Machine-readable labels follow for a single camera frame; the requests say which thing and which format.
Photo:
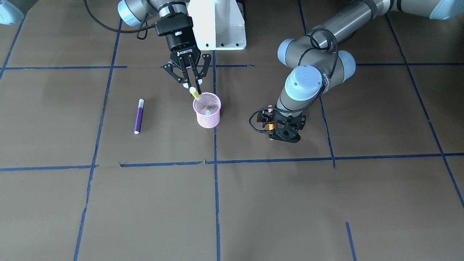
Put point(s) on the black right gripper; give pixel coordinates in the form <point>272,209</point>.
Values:
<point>184,51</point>

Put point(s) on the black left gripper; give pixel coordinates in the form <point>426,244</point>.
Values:
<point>263,117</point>

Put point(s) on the orange marker pen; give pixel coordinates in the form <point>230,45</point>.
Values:
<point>271,126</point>

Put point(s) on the yellow marker pen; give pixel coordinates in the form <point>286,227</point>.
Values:
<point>195,93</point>

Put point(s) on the purple marker pen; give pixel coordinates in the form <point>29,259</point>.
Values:
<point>139,117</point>

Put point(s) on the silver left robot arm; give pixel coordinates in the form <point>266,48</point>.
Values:
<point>318,64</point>

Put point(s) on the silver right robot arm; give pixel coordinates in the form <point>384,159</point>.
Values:
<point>143,15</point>

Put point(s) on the pink mesh pen holder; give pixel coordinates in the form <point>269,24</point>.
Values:
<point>211,100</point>

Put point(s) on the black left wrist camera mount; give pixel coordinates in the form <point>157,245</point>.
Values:
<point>298,123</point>

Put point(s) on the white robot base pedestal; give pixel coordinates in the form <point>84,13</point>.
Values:
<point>218,24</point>

